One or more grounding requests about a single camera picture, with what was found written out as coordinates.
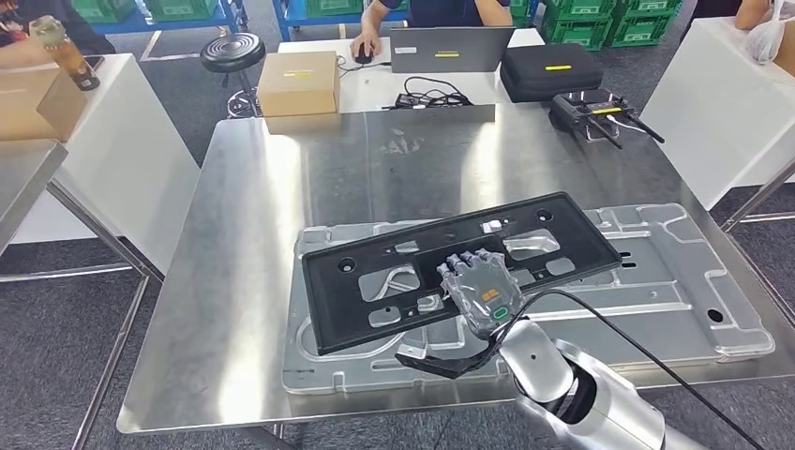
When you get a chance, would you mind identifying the grey laptop computer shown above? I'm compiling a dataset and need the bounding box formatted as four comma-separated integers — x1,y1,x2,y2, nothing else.
389,26,517,74

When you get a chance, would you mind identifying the black round stool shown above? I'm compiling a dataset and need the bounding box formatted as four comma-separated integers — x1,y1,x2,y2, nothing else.
200,32,267,119

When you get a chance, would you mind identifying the green plastic crate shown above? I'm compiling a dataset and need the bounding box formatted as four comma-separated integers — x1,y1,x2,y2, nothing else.
71,0,138,24
304,0,367,19
605,0,684,49
143,0,219,23
540,0,616,53

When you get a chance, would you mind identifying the black plastic plate part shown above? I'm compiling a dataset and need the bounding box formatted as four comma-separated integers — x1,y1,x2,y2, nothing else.
301,190,623,357

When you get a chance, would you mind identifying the amber drink bottle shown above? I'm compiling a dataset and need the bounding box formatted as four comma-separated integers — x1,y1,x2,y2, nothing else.
29,15,102,93

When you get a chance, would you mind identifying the person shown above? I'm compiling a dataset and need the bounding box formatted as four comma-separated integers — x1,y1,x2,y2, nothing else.
735,0,777,31
0,0,116,69
349,0,514,60

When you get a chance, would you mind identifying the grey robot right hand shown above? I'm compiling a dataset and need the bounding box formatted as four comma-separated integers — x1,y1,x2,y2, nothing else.
436,247,523,341

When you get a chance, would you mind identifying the black zip case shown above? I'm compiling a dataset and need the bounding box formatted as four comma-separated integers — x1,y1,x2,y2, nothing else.
500,41,605,104

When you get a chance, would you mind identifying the white desk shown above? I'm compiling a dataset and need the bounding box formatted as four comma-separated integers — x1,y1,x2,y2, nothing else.
277,27,547,114

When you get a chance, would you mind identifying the brown cardboard box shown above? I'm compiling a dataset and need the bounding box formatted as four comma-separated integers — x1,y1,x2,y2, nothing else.
0,67,88,143
772,18,795,79
256,51,341,118

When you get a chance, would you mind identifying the stainless steel workbench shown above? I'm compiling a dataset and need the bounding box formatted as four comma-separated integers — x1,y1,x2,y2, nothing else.
116,102,795,450

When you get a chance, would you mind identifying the white box table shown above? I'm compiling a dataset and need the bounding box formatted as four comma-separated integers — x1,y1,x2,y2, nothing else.
10,52,202,275
639,17,795,213

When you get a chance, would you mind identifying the pressed sheet metal panel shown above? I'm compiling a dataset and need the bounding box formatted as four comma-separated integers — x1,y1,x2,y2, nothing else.
282,202,776,396

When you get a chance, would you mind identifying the white plastic bag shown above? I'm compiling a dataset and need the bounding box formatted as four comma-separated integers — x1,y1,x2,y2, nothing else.
744,0,790,66

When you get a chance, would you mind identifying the black remote controller with antennas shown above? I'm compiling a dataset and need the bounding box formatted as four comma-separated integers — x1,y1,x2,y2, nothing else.
547,87,666,150

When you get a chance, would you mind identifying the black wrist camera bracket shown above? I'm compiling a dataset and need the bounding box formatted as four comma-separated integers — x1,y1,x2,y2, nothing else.
395,332,504,380

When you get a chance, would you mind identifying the person's hand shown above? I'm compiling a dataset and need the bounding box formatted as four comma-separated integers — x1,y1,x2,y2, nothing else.
349,27,383,60

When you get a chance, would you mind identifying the black power adapter with cable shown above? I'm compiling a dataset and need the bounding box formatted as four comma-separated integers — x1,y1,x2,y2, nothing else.
382,75,474,112

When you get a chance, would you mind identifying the blue steel shelf rack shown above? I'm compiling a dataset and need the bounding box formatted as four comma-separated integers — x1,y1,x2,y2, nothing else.
93,0,249,36

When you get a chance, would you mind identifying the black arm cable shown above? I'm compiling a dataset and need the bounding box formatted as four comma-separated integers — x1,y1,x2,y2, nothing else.
490,288,765,450

